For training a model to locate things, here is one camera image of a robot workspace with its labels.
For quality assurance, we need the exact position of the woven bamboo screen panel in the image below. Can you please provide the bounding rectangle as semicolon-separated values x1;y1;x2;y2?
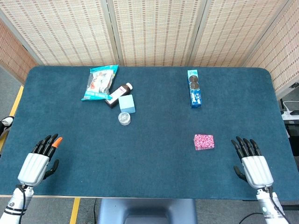
0;0;120;67
242;0;299;98
107;0;207;67
189;0;292;68
0;18;38;84

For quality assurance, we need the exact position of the clear round plastic jar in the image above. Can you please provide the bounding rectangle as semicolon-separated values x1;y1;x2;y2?
118;112;132;126

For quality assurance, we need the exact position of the black and white shoe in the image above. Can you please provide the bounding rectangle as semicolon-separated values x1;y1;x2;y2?
0;116;15;137

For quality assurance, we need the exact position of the teal snack bag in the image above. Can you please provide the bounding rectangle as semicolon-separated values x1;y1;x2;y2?
81;64;119;101

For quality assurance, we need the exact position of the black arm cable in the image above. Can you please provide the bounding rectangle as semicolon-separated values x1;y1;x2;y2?
14;184;27;224
264;186;287;217

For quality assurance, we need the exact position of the blue felt table mat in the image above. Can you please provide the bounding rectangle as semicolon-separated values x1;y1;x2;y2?
0;66;295;202

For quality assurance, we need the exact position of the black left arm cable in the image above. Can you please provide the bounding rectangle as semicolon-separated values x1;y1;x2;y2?
14;184;27;224

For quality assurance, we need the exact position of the white power strip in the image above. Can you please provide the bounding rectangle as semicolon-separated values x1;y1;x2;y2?
281;109;299;118

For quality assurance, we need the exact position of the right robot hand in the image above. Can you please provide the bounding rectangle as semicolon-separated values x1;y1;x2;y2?
231;136;274;189

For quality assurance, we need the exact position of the blue cookie box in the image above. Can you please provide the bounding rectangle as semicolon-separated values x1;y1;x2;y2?
187;69;203;109

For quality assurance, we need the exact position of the light blue cube box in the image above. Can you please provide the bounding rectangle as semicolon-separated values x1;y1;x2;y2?
118;94;136;114

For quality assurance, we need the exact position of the black floor cable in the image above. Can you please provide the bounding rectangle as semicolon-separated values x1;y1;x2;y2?
240;211;266;224

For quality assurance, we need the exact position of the white power cable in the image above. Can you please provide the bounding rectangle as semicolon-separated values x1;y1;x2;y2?
282;99;299;112

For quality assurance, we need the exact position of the brown medicine bottle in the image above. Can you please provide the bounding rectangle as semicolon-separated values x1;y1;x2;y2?
104;83;133;109

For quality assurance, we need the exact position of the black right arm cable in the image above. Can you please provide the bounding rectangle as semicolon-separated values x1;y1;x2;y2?
264;186;287;217

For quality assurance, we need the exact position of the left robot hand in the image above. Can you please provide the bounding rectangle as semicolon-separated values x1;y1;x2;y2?
17;133;64;187

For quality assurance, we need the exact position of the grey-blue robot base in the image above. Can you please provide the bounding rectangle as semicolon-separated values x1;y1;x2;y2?
97;198;198;224

